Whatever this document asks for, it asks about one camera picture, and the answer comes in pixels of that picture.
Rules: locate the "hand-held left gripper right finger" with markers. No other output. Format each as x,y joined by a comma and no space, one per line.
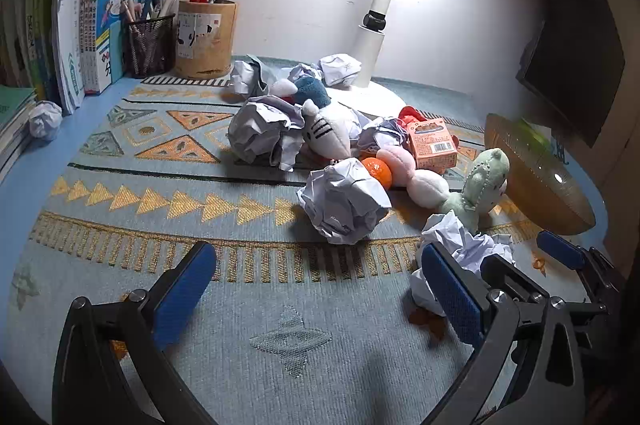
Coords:
450,292

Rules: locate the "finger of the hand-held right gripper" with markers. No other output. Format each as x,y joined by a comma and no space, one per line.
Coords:
495,265
560,249

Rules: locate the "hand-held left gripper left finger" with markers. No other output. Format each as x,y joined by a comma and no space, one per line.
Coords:
185,292

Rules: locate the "woven brown basket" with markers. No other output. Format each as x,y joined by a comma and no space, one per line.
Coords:
540,185

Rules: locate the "green cactus plush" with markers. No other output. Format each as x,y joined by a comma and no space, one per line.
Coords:
482,185

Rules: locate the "pink and white plush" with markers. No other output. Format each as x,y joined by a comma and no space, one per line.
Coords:
415,177

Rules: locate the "small orange carton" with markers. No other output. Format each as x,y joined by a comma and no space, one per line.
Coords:
432,142

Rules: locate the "orange fruit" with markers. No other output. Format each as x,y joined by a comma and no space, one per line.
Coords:
376,170

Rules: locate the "red wrapper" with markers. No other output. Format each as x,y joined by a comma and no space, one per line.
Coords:
412,112

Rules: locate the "white cat plush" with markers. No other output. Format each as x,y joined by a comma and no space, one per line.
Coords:
327,132

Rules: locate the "blue rabbit plush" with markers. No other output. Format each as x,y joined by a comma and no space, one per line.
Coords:
310,90

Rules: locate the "patterned blue table mat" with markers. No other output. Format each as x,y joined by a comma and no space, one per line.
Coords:
200,185

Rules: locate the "white desk lamp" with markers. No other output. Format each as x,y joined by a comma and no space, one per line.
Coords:
372,50

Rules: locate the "stack of green notebooks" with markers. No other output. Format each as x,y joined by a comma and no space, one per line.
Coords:
12,115

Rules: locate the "black mesh pen holder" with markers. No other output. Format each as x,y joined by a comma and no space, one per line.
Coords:
147,45

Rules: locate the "bamboo pen holder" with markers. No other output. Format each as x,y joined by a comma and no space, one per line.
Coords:
205,40

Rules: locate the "blue boxed book set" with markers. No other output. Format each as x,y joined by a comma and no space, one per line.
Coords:
117,5

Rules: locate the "row of upright books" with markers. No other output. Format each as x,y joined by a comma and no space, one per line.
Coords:
30,15

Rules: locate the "black wall television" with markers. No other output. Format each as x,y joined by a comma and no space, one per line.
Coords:
570,40

